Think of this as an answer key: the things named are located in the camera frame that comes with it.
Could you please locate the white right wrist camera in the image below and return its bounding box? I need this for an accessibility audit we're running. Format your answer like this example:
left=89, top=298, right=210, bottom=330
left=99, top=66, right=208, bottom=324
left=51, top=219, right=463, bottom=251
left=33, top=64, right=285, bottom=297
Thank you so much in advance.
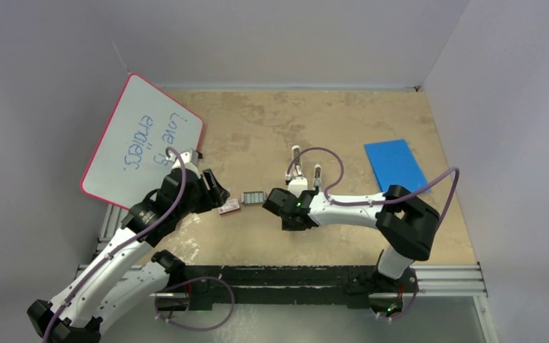
left=285, top=174, right=308, bottom=197

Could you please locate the red white staple box sleeve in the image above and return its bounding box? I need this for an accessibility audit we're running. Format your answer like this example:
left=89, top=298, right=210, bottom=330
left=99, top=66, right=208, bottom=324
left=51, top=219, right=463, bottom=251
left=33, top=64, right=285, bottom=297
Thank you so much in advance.
left=218, top=199, right=241, bottom=215

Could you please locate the aluminium rail frame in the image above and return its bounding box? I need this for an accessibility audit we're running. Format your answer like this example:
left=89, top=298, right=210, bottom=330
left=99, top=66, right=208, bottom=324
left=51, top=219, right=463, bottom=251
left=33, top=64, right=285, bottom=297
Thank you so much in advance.
left=55, top=203, right=499, bottom=343

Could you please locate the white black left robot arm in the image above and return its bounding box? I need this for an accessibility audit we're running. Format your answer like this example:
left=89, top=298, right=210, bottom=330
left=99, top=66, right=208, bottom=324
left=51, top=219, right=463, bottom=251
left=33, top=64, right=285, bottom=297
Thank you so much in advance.
left=27, top=166, right=230, bottom=342

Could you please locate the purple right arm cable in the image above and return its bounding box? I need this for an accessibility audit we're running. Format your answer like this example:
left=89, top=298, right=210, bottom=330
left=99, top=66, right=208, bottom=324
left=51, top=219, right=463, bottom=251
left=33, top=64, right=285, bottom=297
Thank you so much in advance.
left=285, top=146, right=460, bottom=322

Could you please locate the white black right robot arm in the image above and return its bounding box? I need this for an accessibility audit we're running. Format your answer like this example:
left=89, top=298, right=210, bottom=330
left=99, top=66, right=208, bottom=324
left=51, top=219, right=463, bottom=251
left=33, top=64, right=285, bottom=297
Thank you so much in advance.
left=262, top=185, right=441, bottom=291

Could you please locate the blue paper folder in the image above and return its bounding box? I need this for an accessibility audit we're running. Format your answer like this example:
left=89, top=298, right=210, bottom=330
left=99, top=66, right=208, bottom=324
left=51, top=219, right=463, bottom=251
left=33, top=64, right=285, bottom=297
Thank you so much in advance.
left=364, top=139, right=428, bottom=192

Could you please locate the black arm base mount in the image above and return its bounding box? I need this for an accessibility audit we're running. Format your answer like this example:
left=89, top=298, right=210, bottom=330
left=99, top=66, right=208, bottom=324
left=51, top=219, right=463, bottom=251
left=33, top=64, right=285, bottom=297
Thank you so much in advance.
left=157, top=265, right=418, bottom=312

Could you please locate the pink framed whiteboard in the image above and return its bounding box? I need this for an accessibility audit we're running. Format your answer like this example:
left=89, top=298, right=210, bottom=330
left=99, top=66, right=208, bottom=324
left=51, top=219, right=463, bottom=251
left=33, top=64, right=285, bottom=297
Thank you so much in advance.
left=80, top=74, right=204, bottom=209

